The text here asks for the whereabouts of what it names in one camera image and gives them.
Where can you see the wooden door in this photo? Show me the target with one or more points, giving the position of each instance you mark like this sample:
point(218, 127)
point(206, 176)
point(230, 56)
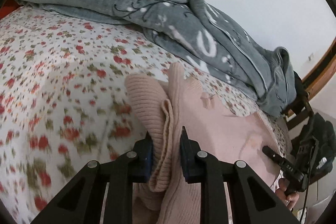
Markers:
point(321, 74)

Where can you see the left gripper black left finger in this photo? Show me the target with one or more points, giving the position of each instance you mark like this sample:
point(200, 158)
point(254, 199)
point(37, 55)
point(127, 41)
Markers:
point(102, 193)

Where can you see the black garment on chair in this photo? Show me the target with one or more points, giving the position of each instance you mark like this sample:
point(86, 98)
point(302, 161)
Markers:
point(299, 87)

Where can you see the red pillow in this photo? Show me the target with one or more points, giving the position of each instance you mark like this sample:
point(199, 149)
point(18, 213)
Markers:
point(8, 8)

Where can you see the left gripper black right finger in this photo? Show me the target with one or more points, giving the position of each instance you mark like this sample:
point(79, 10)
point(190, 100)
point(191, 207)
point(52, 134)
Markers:
point(230, 192)

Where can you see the black puffer jacket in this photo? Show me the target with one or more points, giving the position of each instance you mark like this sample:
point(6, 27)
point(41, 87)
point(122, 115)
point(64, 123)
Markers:
point(324, 132)

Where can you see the pink knit sweater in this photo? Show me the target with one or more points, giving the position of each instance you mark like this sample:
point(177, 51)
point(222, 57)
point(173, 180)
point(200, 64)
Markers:
point(166, 109)

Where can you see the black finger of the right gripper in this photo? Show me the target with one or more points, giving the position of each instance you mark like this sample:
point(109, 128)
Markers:
point(282, 162)

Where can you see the grey floral blanket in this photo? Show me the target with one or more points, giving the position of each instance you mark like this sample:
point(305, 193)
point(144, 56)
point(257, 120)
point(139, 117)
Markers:
point(202, 35)

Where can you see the white wall switch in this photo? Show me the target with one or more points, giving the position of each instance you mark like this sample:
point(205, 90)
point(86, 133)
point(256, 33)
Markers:
point(310, 57)

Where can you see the floral bed sheet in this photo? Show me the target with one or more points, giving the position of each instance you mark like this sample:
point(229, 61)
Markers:
point(64, 102)

